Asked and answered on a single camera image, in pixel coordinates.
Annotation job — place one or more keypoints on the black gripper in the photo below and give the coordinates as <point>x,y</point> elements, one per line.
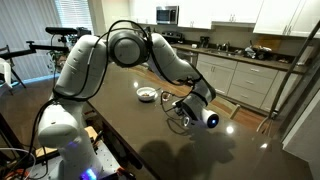
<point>189,115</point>

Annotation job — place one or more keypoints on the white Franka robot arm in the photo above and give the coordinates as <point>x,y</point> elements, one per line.
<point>83,66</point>

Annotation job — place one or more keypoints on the white ceramic bowl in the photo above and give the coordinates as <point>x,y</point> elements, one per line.
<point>146,96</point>

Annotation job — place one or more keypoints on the metal spoon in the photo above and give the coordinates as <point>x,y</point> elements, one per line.
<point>154,91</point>

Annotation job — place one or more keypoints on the mixed nuts and raisins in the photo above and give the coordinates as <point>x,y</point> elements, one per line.
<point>145,95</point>

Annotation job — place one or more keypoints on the stainless dishwasher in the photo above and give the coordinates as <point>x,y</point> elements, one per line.
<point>190,58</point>

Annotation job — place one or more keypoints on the light wooden dining chair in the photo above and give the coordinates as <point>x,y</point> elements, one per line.
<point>235,111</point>

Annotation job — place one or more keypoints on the black coffee maker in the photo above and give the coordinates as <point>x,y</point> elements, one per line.
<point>204,41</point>

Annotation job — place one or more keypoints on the black kitchen stove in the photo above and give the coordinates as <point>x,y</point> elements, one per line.
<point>171,36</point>

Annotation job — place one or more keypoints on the white base kitchen cabinets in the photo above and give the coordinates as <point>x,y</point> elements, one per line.
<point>250,81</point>

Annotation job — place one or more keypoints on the metal sink faucet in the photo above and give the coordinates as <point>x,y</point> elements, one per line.
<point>225,46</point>

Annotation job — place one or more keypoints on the dark kitchen countertop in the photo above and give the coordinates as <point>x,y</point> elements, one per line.
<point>260,62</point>

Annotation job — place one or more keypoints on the stainless over-range microwave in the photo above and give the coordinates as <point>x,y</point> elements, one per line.
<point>167,15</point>

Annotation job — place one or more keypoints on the pile of dishes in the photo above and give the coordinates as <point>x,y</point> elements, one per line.
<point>258,52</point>

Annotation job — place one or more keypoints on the white upper kitchen cabinets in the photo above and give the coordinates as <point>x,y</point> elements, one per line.
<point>283,16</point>
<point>200,11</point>

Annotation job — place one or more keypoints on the light wooden board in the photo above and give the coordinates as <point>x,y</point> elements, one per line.
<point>43,151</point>

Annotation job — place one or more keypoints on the white window blind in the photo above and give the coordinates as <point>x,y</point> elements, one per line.
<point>73,13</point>

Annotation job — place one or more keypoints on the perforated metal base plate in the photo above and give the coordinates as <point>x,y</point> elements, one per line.
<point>108,160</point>

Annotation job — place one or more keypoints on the black bar camera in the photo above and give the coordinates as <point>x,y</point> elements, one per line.
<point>61,31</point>

